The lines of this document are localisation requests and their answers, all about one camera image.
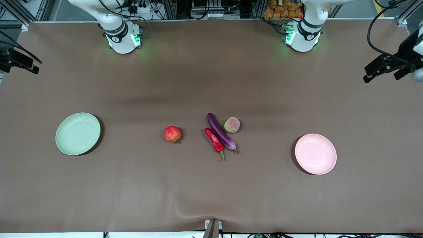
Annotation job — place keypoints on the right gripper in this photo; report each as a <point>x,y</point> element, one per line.
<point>10,56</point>

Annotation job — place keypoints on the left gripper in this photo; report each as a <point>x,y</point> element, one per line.
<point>405,50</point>

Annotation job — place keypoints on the red pomegranate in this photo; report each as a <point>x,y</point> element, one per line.
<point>172,134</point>

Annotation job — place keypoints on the long purple eggplant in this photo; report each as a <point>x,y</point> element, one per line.
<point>219,132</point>

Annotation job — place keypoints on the red chili pepper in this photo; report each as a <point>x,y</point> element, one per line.
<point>214,141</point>

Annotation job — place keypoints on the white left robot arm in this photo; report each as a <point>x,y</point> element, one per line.
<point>302,39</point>

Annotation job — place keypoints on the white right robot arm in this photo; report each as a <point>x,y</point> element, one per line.
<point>120,39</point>

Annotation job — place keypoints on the pale green round plate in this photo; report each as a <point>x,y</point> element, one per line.
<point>77,133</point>

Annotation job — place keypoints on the pink round plate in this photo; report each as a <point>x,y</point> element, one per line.
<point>315,154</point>

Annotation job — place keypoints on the orange packaged snacks pile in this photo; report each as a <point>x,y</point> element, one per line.
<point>282,9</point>

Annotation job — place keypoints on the white power strip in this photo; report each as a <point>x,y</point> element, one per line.
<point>140,7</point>

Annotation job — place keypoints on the green pink peach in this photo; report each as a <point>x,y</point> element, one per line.
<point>232,125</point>

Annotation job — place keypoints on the table cover cloth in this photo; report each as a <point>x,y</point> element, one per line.
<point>211,82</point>

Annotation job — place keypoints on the metal table edge bracket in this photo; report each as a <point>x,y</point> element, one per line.
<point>213,228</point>

